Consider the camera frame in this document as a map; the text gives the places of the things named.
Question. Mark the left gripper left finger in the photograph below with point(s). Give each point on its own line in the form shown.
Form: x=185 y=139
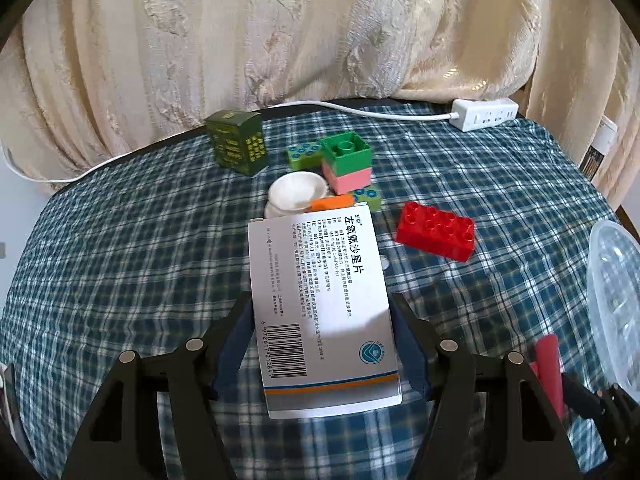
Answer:
x=231 y=342

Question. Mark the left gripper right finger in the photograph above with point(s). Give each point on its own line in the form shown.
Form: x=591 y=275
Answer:
x=410 y=352

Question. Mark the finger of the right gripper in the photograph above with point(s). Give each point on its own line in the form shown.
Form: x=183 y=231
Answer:
x=579 y=399

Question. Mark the pink hair band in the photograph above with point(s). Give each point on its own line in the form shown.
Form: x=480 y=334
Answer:
x=547 y=369

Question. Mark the white medicine box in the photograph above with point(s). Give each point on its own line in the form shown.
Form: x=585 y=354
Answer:
x=322 y=319

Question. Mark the red toy brick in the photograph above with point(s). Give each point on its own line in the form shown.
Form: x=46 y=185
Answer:
x=438 y=232

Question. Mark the clear plastic bowl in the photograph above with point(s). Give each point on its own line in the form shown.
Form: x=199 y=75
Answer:
x=613 y=302

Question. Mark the green dotted block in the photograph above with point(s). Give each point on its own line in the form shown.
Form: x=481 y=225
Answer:
x=371 y=195
x=304 y=156

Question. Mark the orange toy block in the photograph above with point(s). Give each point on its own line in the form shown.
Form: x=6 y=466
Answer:
x=332 y=202

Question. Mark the white small bowl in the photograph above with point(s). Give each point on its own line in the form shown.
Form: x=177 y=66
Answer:
x=293 y=193

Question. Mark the green and pink block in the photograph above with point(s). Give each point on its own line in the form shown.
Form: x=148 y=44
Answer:
x=346 y=162

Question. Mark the dark green box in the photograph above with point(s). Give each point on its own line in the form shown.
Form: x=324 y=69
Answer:
x=238 y=141

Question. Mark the blue plaid tablecloth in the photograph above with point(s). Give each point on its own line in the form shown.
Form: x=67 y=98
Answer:
x=145 y=253

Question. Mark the white power strip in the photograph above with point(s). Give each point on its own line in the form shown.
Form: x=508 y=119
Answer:
x=467 y=115

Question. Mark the cream curtain left panel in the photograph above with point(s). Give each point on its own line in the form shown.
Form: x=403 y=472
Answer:
x=85 y=80

